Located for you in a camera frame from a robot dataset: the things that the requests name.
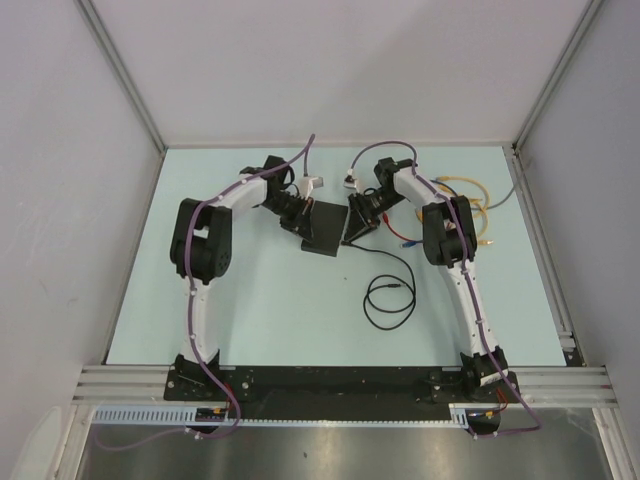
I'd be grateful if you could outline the aluminium frame rail front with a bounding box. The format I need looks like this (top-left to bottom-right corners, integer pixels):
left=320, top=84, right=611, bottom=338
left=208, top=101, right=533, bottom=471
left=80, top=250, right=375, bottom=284
left=72, top=365, right=618, bottom=408

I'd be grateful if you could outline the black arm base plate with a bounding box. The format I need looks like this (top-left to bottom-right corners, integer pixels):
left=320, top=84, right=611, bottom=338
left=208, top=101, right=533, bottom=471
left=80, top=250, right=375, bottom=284
left=163, top=356, right=519, bottom=423

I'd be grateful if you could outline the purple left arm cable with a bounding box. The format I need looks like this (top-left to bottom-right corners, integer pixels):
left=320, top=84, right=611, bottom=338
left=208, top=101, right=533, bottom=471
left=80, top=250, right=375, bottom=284
left=94, top=133, right=317, bottom=450

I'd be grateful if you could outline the blue ethernet cable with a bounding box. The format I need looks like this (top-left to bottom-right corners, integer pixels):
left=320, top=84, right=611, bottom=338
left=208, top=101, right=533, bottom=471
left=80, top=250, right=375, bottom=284
left=399, top=182, right=454, bottom=250

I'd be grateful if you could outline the aluminium frame post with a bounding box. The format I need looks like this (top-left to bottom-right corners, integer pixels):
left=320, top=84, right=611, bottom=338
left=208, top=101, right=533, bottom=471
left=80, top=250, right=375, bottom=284
left=74, top=0, right=167, bottom=157
left=511, top=0, right=608, bottom=153

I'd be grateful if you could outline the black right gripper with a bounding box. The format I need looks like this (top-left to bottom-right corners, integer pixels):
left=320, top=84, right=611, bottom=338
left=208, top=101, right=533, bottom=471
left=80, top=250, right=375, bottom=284
left=344, top=189, right=404, bottom=243

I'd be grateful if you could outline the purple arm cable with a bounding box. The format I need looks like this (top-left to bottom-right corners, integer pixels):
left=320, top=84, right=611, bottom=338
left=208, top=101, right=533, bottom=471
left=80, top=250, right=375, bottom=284
left=344, top=140, right=544, bottom=439
left=94, top=133, right=317, bottom=450

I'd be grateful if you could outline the aluminium frame post left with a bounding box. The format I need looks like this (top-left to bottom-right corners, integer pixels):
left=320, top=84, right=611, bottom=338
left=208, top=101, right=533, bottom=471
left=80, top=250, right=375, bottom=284
left=74, top=0, right=167, bottom=157

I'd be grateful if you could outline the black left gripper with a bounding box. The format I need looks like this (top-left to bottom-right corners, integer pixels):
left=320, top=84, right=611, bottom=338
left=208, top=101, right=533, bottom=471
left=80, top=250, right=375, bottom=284
left=260, top=192, right=314, bottom=243

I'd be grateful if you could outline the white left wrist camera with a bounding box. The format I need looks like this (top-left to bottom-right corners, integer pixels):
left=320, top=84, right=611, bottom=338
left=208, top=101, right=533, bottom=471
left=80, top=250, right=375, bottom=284
left=298, top=176, right=324, bottom=198

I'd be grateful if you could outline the grey slotted cable duct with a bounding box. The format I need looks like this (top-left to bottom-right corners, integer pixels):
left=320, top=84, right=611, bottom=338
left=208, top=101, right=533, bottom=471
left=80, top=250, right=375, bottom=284
left=93, top=405, right=468, bottom=429

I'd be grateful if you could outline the aluminium frame post right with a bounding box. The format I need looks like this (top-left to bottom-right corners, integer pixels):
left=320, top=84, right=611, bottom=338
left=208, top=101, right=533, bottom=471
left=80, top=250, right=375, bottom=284
left=511, top=0, right=608, bottom=153

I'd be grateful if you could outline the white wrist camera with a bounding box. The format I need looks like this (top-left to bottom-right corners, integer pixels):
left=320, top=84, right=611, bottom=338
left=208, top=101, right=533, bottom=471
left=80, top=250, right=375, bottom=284
left=343, top=169, right=360, bottom=191
left=298, top=176, right=324, bottom=198

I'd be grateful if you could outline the black network switch box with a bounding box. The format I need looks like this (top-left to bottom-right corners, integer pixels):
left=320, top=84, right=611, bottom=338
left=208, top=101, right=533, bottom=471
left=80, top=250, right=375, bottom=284
left=301, top=201, right=348, bottom=257

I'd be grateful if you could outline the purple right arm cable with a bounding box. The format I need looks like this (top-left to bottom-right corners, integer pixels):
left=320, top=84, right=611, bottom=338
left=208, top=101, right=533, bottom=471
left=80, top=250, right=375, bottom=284
left=344, top=140, right=544, bottom=439

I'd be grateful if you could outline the grey ethernet cable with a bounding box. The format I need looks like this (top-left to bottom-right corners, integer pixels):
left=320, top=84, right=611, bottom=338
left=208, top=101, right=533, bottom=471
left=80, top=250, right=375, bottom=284
left=484, top=180, right=516, bottom=210

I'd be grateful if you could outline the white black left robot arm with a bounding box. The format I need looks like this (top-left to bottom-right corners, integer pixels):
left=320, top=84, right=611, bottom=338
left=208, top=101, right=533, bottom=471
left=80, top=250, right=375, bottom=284
left=170, top=156, right=314, bottom=400

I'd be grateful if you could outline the red ethernet cable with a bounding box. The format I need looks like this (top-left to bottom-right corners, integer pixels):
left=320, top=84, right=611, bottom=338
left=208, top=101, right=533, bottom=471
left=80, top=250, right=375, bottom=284
left=382, top=213, right=425, bottom=244

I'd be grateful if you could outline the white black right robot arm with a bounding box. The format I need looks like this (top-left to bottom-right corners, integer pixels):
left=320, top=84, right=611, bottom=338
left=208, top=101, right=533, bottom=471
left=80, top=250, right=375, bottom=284
left=343, top=158, right=509, bottom=401

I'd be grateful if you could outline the black ethernet cable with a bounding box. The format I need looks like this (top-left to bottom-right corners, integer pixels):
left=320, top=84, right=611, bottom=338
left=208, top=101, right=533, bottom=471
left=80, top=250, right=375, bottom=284
left=339, top=240, right=417, bottom=331

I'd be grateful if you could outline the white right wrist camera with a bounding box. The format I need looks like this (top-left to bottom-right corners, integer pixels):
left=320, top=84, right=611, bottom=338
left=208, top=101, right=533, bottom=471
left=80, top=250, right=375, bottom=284
left=343, top=169, right=360, bottom=191

